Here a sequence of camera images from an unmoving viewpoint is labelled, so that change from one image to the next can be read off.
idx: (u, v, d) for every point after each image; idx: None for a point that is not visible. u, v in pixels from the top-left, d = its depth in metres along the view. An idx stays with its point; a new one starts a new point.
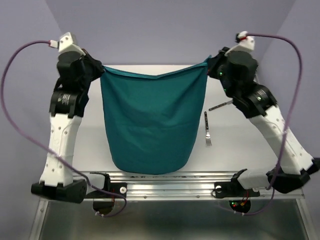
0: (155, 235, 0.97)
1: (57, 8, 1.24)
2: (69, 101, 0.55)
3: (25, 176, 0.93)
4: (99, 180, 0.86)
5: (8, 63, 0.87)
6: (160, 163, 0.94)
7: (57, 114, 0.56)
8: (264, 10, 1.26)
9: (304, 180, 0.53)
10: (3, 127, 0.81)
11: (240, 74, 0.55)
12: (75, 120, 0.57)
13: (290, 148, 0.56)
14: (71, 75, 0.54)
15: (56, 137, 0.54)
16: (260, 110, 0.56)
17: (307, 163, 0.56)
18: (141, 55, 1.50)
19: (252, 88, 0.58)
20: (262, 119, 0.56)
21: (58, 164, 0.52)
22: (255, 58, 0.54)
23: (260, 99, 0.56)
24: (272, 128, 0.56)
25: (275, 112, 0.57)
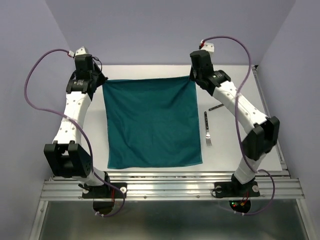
0: (154, 235, 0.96)
1: (57, 10, 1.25)
2: (82, 82, 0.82)
3: (28, 175, 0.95)
4: (101, 174, 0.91)
5: (10, 64, 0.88)
6: (157, 150, 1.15)
7: (73, 92, 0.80)
8: (263, 12, 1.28)
9: (259, 130, 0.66)
10: (5, 127, 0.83)
11: (198, 62, 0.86)
12: (87, 97, 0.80)
13: (243, 108, 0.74)
14: (84, 67, 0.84)
15: (71, 106, 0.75)
16: (214, 82, 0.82)
17: (260, 119, 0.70)
18: (142, 56, 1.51)
19: (209, 71, 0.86)
20: (219, 90, 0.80)
21: (71, 126, 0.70)
22: (207, 52, 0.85)
23: (215, 76, 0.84)
24: (227, 96, 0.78)
25: (230, 85, 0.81)
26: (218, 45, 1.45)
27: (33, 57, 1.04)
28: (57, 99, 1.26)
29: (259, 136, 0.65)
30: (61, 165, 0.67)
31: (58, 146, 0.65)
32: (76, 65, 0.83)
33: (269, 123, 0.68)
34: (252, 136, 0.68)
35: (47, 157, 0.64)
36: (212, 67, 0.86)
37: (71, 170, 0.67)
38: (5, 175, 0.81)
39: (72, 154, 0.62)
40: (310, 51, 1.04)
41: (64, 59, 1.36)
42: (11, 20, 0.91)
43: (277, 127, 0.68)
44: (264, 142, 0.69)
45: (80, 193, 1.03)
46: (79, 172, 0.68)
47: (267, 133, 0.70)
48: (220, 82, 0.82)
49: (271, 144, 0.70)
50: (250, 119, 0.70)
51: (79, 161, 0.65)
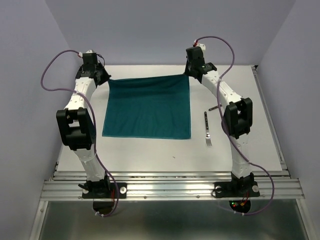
0: (154, 235, 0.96)
1: (58, 11, 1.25)
2: (88, 72, 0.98)
3: (29, 175, 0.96)
4: (101, 170, 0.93)
5: (12, 65, 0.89)
6: (152, 132, 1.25)
7: (81, 77, 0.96)
8: (263, 13, 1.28)
9: (230, 106, 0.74)
10: (6, 127, 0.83)
11: (191, 55, 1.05)
12: (92, 83, 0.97)
13: (223, 91, 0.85)
14: (90, 60, 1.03)
15: (80, 86, 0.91)
16: (203, 70, 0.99)
17: (236, 99, 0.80)
18: (142, 56, 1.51)
19: (200, 62, 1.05)
20: (205, 76, 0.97)
21: (79, 98, 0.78)
22: (199, 47, 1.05)
23: (204, 66, 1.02)
24: (212, 81, 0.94)
25: (214, 74, 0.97)
26: (218, 46, 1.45)
27: (34, 59, 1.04)
28: (58, 99, 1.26)
29: (232, 113, 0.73)
30: (70, 132, 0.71)
31: (68, 114, 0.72)
32: (85, 60, 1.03)
33: (243, 104, 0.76)
34: (227, 113, 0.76)
35: (57, 123, 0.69)
36: (202, 58, 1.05)
37: (78, 138, 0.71)
38: (7, 176, 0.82)
39: (81, 117, 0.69)
40: (310, 51, 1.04)
41: (64, 59, 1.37)
42: (11, 20, 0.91)
43: (250, 107, 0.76)
44: (239, 121, 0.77)
45: (80, 193, 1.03)
46: (85, 140, 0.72)
47: (243, 112, 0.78)
48: (208, 70, 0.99)
49: (247, 122, 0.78)
50: (228, 98, 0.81)
51: (87, 126, 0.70)
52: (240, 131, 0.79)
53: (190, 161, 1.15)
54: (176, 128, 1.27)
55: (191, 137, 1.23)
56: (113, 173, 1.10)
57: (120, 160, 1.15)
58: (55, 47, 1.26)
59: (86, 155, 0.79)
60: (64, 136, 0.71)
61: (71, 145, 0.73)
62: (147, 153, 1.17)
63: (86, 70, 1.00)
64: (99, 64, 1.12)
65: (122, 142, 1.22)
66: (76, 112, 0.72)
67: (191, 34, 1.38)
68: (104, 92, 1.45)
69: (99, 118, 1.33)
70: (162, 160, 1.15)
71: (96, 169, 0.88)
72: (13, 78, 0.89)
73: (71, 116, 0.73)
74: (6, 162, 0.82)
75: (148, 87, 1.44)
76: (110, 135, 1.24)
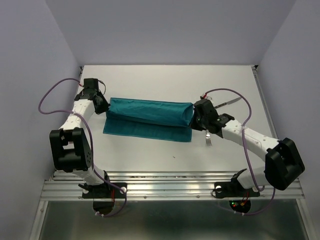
0: (154, 235, 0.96)
1: (58, 12, 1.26)
2: (88, 95, 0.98)
3: (29, 176, 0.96)
4: (101, 172, 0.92)
5: (12, 66, 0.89)
6: (152, 134, 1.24)
7: (79, 100, 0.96)
8: (263, 13, 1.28)
9: (271, 155, 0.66)
10: (6, 128, 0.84)
11: (204, 111, 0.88)
12: (92, 105, 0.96)
13: (253, 138, 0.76)
14: (90, 86, 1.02)
15: (78, 108, 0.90)
16: (221, 125, 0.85)
17: (273, 143, 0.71)
18: (142, 57, 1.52)
19: (214, 116, 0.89)
20: (225, 129, 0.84)
21: (76, 119, 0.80)
22: (208, 100, 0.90)
23: (219, 119, 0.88)
24: (234, 132, 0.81)
25: (234, 123, 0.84)
26: (218, 46, 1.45)
27: (35, 60, 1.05)
28: (58, 99, 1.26)
29: (277, 162, 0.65)
30: (63, 155, 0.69)
31: (63, 134, 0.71)
32: (85, 84, 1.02)
33: (284, 145, 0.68)
34: (270, 164, 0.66)
35: (51, 144, 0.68)
36: (215, 111, 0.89)
37: (71, 160, 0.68)
38: (6, 177, 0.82)
39: (75, 137, 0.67)
40: (310, 51, 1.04)
41: (64, 59, 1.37)
42: (11, 20, 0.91)
43: (293, 148, 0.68)
44: (289, 169, 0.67)
45: (80, 193, 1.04)
46: (80, 164, 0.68)
47: (287, 157, 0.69)
48: (225, 123, 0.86)
49: (298, 167, 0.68)
50: (262, 145, 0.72)
51: (81, 146, 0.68)
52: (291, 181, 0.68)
53: (190, 161, 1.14)
54: (176, 128, 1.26)
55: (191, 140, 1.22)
56: (113, 173, 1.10)
57: (119, 160, 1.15)
58: (55, 48, 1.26)
59: (83, 172, 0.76)
60: (56, 159, 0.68)
61: (65, 169, 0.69)
62: (147, 153, 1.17)
63: (86, 94, 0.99)
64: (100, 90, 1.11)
65: (121, 142, 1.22)
66: (71, 132, 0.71)
67: (191, 34, 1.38)
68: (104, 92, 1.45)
69: (98, 117, 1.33)
70: (162, 160, 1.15)
71: (95, 178, 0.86)
72: (12, 78, 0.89)
73: (65, 137, 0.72)
74: (5, 162, 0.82)
75: (148, 87, 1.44)
76: (110, 135, 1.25)
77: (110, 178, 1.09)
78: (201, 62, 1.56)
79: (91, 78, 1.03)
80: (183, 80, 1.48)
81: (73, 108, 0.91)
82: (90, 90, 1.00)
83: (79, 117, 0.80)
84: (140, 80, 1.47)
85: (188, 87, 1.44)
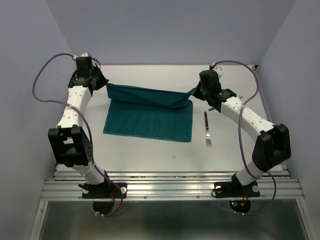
0: (154, 235, 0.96)
1: (58, 11, 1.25)
2: (83, 80, 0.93)
3: (29, 176, 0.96)
4: (101, 171, 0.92)
5: (11, 66, 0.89)
6: (152, 134, 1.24)
7: (74, 87, 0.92)
8: (263, 13, 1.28)
9: (263, 137, 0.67)
10: (6, 128, 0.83)
11: (208, 83, 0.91)
12: (87, 92, 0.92)
13: (249, 118, 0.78)
14: (84, 65, 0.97)
15: (74, 97, 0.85)
16: (221, 99, 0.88)
17: (268, 127, 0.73)
18: (142, 57, 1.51)
19: (216, 90, 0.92)
20: (225, 105, 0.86)
21: (73, 113, 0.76)
22: (215, 71, 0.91)
23: (221, 94, 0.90)
24: (233, 109, 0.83)
25: (234, 101, 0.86)
26: (218, 46, 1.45)
27: (34, 60, 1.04)
28: (58, 99, 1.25)
29: (268, 144, 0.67)
30: (64, 151, 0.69)
31: (61, 131, 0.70)
32: (78, 64, 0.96)
33: (278, 131, 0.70)
34: (260, 144, 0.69)
35: (50, 141, 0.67)
36: (219, 84, 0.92)
37: (73, 156, 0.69)
38: (6, 177, 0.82)
39: (75, 136, 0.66)
40: (310, 51, 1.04)
41: (64, 59, 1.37)
42: (11, 19, 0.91)
43: (286, 135, 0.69)
44: (276, 152, 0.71)
45: (80, 193, 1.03)
46: (81, 159, 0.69)
47: (277, 142, 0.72)
48: (226, 98, 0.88)
49: (284, 153, 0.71)
50: (257, 127, 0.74)
51: (82, 144, 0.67)
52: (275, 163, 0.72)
53: (190, 161, 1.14)
54: (176, 128, 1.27)
55: (190, 140, 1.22)
56: (113, 173, 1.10)
57: (119, 160, 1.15)
58: (55, 47, 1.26)
59: (83, 169, 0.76)
60: (58, 155, 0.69)
61: (66, 163, 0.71)
62: (147, 153, 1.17)
63: (80, 77, 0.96)
64: (95, 69, 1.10)
65: (121, 142, 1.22)
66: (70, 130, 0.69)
67: (191, 34, 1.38)
68: (104, 92, 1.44)
69: (98, 117, 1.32)
70: (162, 160, 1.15)
71: (95, 175, 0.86)
72: (12, 77, 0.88)
73: (64, 134, 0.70)
74: (6, 162, 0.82)
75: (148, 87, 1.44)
76: (110, 135, 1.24)
77: (110, 178, 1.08)
78: (201, 62, 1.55)
79: (83, 57, 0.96)
80: (183, 80, 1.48)
81: (68, 97, 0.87)
82: (84, 72, 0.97)
83: (76, 112, 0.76)
84: (140, 80, 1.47)
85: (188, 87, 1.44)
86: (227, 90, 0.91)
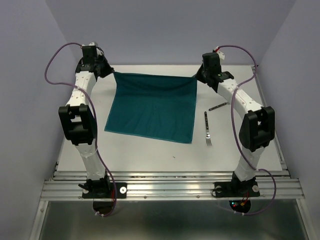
0: (154, 235, 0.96)
1: (57, 11, 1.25)
2: (88, 66, 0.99)
3: (29, 175, 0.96)
4: (102, 168, 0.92)
5: (12, 65, 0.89)
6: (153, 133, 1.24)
7: (81, 71, 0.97)
8: (263, 13, 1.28)
9: (248, 115, 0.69)
10: (6, 127, 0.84)
11: (208, 63, 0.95)
12: (92, 77, 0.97)
13: (241, 99, 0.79)
14: (89, 54, 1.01)
15: (80, 81, 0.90)
16: (218, 80, 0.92)
17: (256, 108, 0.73)
18: (142, 56, 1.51)
19: (215, 71, 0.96)
20: (222, 85, 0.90)
21: (80, 94, 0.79)
22: (217, 53, 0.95)
23: (220, 74, 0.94)
24: (228, 90, 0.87)
25: (231, 82, 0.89)
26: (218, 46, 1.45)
27: (34, 59, 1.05)
28: (57, 99, 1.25)
29: (252, 122, 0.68)
30: (72, 128, 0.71)
31: (70, 110, 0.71)
32: (84, 52, 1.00)
33: (264, 113, 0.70)
34: (246, 122, 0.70)
35: (60, 118, 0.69)
36: (219, 65, 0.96)
37: (80, 133, 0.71)
38: (6, 176, 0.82)
39: (83, 114, 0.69)
40: (310, 51, 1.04)
41: (64, 59, 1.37)
42: (11, 19, 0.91)
43: (272, 117, 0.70)
44: (260, 132, 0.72)
45: (80, 193, 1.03)
46: (86, 136, 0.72)
47: (264, 123, 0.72)
48: (223, 80, 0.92)
49: (269, 134, 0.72)
50: (246, 107, 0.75)
51: (89, 121, 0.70)
52: (260, 144, 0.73)
53: (190, 161, 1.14)
54: (177, 130, 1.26)
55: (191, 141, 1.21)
56: (113, 173, 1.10)
57: (120, 160, 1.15)
58: (55, 47, 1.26)
59: (87, 150, 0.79)
60: (67, 131, 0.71)
61: (73, 140, 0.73)
62: (147, 153, 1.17)
63: (86, 64, 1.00)
64: (100, 57, 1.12)
65: (121, 142, 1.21)
66: (78, 109, 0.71)
67: (191, 34, 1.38)
68: (104, 92, 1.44)
69: (98, 117, 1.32)
70: (162, 160, 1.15)
71: (96, 168, 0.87)
72: (12, 77, 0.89)
73: (73, 112, 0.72)
74: (5, 162, 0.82)
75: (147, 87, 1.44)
76: (110, 135, 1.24)
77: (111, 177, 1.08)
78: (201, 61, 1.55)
79: (89, 46, 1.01)
80: None
81: (75, 81, 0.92)
82: (90, 59, 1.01)
83: (83, 94, 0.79)
84: None
85: None
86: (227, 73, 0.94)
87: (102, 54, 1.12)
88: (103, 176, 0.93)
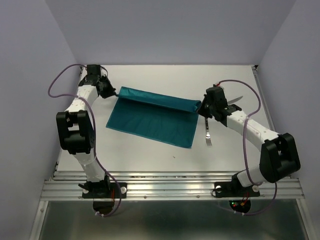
0: (154, 236, 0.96)
1: (58, 11, 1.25)
2: (91, 80, 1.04)
3: (29, 175, 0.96)
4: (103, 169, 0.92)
5: (12, 65, 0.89)
6: (154, 133, 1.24)
7: (83, 85, 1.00)
8: (263, 13, 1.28)
9: (267, 145, 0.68)
10: (6, 127, 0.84)
11: (214, 98, 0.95)
12: (94, 90, 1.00)
13: (254, 128, 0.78)
14: (93, 71, 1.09)
15: (82, 93, 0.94)
16: (227, 113, 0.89)
17: (273, 136, 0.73)
18: (142, 57, 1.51)
19: (222, 105, 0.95)
20: (230, 118, 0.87)
21: (80, 102, 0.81)
22: (220, 88, 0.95)
23: (226, 108, 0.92)
24: (237, 121, 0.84)
25: (239, 113, 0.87)
26: (218, 46, 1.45)
27: (34, 59, 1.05)
28: (58, 98, 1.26)
29: (273, 152, 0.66)
30: (68, 136, 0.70)
31: (68, 116, 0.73)
32: (88, 71, 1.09)
33: (284, 141, 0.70)
34: (265, 153, 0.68)
35: (57, 125, 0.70)
36: (225, 100, 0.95)
37: (77, 141, 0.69)
38: (6, 175, 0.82)
39: (81, 119, 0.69)
40: (310, 50, 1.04)
41: (64, 59, 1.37)
42: (11, 19, 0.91)
43: (292, 145, 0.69)
44: (283, 163, 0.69)
45: (80, 193, 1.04)
46: (83, 145, 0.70)
47: (285, 153, 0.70)
48: (231, 112, 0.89)
49: (293, 164, 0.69)
50: (262, 136, 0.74)
51: (87, 128, 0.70)
52: (284, 175, 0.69)
53: (190, 161, 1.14)
54: (178, 130, 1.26)
55: (191, 147, 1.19)
56: (113, 173, 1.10)
57: (119, 160, 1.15)
58: (55, 47, 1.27)
59: (86, 158, 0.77)
60: (63, 140, 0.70)
61: (70, 149, 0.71)
62: (147, 153, 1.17)
63: (89, 78, 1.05)
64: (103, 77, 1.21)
65: (121, 142, 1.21)
66: (76, 114, 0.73)
67: (191, 34, 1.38)
68: None
69: (98, 117, 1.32)
70: (163, 160, 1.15)
71: (95, 171, 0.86)
72: (12, 76, 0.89)
73: (71, 120, 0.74)
74: (5, 162, 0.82)
75: (147, 87, 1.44)
76: (110, 135, 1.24)
77: (111, 177, 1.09)
78: (201, 61, 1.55)
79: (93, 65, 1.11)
80: (183, 80, 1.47)
81: (77, 93, 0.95)
82: (93, 75, 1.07)
83: (84, 102, 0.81)
84: (140, 80, 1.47)
85: (187, 87, 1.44)
86: (234, 107, 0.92)
87: (105, 76, 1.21)
88: (104, 177, 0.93)
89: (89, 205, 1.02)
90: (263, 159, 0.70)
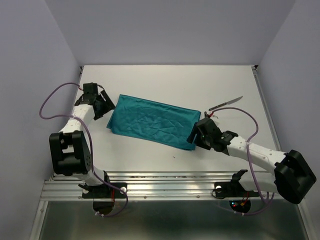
0: (153, 236, 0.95)
1: (57, 11, 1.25)
2: (88, 100, 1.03)
3: (29, 175, 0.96)
4: (100, 173, 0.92)
5: (11, 65, 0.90)
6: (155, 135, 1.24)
7: (80, 104, 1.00)
8: (263, 13, 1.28)
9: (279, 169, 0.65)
10: (6, 127, 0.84)
11: (207, 131, 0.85)
12: (91, 110, 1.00)
13: (259, 153, 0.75)
14: (90, 90, 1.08)
15: (78, 112, 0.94)
16: (225, 143, 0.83)
17: (281, 157, 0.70)
18: (142, 57, 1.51)
19: (217, 135, 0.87)
20: (231, 147, 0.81)
21: (75, 121, 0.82)
22: (209, 118, 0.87)
23: (223, 137, 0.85)
24: (239, 149, 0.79)
25: (239, 139, 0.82)
26: (218, 46, 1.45)
27: (34, 60, 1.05)
28: (58, 99, 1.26)
29: (288, 175, 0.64)
30: (63, 159, 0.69)
31: (63, 138, 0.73)
32: (85, 89, 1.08)
33: (292, 158, 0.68)
34: (281, 179, 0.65)
35: (51, 147, 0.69)
36: (216, 129, 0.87)
37: (73, 163, 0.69)
38: (6, 175, 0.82)
39: (75, 140, 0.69)
40: (310, 51, 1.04)
41: (64, 59, 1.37)
42: (10, 20, 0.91)
43: (301, 160, 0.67)
44: (300, 181, 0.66)
45: (80, 193, 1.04)
46: (80, 167, 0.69)
47: (298, 169, 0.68)
48: (229, 140, 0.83)
49: (309, 178, 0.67)
50: (270, 161, 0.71)
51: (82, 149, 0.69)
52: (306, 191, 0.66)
53: (190, 161, 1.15)
54: None
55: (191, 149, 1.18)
56: (113, 173, 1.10)
57: (119, 160, 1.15)
58: (55, 48, 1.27)
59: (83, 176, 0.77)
60: (57, 163, 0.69)
61: (65, 172, 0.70)
62: (147, 153, 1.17)
63: (86, 98, 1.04)
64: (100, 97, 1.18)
65: (121, 142, 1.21)
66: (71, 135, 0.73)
67: (191, 34, 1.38)
68: None
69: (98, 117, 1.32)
70: (163, 160, 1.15)
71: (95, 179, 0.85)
72: (11, 77, 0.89)
73: (65, 141, 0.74)
74: (5, 162, 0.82)
75: (147, 87, 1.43)
76: (110, 136, 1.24)
77: (111, 177, 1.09)
78: (201, 61, 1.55)
79: (90, 83, 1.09)
80: (183, 80, 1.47)
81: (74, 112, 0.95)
82: (90, 94, 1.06)
83: (79, 121, 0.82)
84: (140, 81, 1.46)
85: (187, 87, 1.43)
86: (228, 134, 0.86)
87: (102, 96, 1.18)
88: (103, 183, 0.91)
89: (89, 205, 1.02)
90: (280, 184, 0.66)
